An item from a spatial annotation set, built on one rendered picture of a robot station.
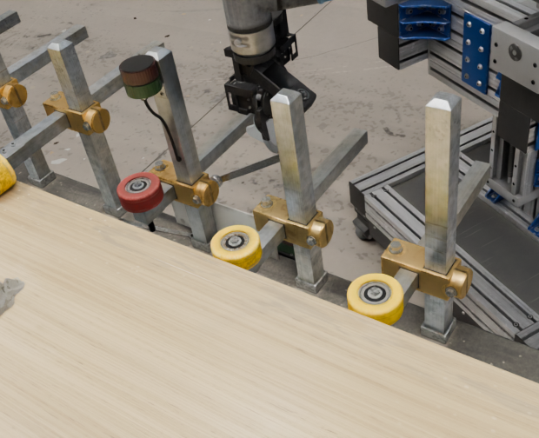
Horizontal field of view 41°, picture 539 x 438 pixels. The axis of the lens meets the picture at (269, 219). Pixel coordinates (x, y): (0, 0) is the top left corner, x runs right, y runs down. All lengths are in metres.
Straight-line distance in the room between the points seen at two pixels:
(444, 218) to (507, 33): 0.52
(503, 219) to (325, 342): 1.29
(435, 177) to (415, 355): 0.24
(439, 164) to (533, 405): 0.33
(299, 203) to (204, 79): 2.31
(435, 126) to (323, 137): 1.98
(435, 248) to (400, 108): 2.00
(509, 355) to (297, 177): 0.45
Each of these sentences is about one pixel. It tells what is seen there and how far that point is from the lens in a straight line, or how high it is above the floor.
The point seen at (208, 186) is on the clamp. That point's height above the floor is 0.87.
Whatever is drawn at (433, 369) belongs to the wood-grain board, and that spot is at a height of 0.90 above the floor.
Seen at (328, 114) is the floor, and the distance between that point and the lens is 3.07.
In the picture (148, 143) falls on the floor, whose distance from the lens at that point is 3.11.
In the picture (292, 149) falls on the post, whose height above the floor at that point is 1.02.
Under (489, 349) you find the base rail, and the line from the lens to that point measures 1.25.
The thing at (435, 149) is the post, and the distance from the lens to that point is 0.99.
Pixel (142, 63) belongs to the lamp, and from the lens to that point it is 1.19.
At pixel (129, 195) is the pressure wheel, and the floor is 0.91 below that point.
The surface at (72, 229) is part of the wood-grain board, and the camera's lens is 1.29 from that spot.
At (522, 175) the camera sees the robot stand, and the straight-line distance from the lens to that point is 2.02.
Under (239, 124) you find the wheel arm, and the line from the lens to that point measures 1.50.
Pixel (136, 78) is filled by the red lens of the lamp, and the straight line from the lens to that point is 1.18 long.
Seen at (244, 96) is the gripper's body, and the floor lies 1.03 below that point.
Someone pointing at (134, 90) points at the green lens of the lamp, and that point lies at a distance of 1.19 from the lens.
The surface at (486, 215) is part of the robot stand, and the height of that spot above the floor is 0.21.
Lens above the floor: 1.68
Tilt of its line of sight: 41 degrees down
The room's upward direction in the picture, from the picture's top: 10 degrees counter-clockwise
